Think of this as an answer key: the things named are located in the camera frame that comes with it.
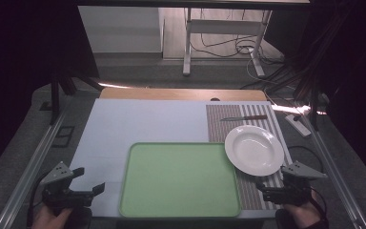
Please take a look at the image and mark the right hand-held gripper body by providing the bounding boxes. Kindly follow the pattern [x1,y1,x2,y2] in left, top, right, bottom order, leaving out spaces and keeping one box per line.
[261,160,329,207]

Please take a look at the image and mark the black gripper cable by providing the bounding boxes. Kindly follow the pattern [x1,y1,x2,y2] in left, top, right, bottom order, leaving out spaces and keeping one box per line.
[26,180,47,228]
[286,145,329,223]

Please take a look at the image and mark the person's left hand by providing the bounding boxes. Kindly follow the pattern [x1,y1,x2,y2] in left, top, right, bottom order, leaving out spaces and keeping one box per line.
[30,204,74,229]

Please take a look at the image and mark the wooden-handled knife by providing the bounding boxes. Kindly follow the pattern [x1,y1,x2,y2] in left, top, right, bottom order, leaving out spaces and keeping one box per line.
[219,114,269,122]

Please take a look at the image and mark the white ceramic plate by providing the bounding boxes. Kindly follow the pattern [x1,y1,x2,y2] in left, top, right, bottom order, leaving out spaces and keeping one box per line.
[224,124,285,177]

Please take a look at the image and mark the black floor cables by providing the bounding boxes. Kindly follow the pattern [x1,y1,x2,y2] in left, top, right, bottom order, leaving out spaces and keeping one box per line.
[189,9,299,92]

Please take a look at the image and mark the person's right hand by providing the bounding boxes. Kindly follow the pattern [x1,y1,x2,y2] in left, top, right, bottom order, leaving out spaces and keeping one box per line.
[281,190,322,229]

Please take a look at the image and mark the striped placemat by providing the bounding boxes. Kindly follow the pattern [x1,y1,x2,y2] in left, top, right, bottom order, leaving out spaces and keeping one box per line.
[205,103,294,211]

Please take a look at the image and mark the aluminium rail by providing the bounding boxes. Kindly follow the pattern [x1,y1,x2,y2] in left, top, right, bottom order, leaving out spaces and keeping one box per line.
[301,115,366,229]
[0,109,70,229]

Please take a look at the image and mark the white metal desk frame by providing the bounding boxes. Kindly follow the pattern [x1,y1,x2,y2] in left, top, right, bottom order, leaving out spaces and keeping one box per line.
[182,8,273,78]

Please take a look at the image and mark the white power strip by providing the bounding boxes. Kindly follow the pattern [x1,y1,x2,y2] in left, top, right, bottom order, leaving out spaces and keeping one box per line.
[284,114,313,138]

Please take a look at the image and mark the black rectangular frame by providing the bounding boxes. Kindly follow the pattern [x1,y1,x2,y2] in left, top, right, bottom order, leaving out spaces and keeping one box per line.
[51,125,76,149]

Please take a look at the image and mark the pale blue table mat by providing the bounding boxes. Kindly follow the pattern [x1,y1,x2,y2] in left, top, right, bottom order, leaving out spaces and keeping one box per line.
[68,97,295,219]

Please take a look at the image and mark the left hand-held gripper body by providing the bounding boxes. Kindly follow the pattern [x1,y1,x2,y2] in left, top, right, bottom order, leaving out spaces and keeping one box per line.
[39,160,95,212]

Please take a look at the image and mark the green plastic tray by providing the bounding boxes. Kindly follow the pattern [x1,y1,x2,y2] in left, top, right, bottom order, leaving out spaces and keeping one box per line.
[118,141,242,219]

